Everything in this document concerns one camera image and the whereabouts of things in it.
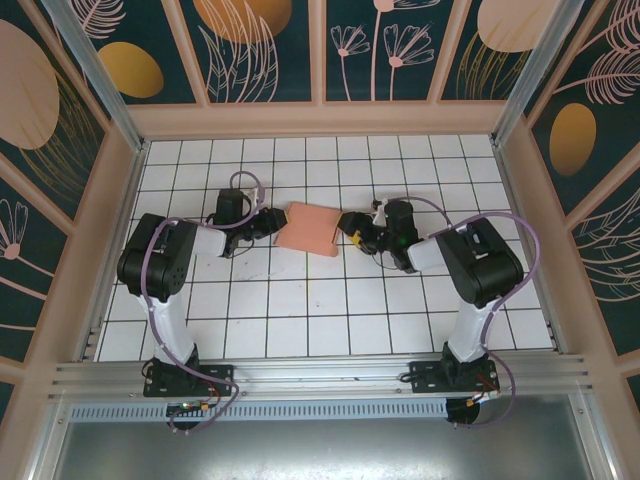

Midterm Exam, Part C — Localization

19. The small green circuit board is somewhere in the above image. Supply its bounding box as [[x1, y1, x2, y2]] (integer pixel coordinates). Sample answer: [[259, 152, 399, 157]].
[[167, 399, 211, 416]]

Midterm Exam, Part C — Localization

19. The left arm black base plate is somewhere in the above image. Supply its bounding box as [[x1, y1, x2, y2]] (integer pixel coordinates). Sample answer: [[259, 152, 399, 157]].
[[142, 363, 236, 399]]

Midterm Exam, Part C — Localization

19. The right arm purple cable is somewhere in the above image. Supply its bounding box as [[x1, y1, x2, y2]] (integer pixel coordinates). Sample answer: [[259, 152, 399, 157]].
[[372, 197, 546, 431]]

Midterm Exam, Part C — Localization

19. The aluminium corner post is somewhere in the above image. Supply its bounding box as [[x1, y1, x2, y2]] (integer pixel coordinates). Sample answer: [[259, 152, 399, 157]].
[[488, 0, 587, 147], [39, 0, 151, 154]]

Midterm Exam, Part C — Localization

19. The aluminium front rail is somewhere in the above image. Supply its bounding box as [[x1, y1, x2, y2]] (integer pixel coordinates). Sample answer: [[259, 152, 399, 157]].
[[47, 355, 596, 401]]

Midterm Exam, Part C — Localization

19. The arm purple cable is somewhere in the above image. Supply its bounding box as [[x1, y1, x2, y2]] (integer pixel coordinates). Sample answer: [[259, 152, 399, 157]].
[[139, 170, 246, 435], [372, 197, 546, 431]]

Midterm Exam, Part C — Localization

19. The pink paper box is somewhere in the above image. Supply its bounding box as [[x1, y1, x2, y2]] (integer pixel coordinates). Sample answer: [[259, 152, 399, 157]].
[[273, 200, 344, 259]]

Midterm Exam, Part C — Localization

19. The aluminium side rail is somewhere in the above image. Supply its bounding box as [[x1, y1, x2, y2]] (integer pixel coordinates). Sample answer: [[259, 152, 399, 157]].
[[548, 322, 569, 354], [75, 324, 106, 362]]

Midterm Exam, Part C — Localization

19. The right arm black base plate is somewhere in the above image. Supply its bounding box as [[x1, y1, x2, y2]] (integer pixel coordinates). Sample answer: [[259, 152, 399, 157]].
[[407, 360, 501, 396]]

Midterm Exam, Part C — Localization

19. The grey metal sheet panel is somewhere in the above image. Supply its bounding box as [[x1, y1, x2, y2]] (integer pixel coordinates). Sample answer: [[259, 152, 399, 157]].
[[27, 394, 619, 480]]

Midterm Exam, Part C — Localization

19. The grey slotted cable duct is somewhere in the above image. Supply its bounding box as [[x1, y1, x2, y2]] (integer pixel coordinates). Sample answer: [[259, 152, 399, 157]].
[[68, 399, 450, 422]]

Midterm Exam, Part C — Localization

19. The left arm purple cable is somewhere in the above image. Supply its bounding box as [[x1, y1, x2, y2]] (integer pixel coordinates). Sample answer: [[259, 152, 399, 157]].
[[139, 170, 246, 435]]

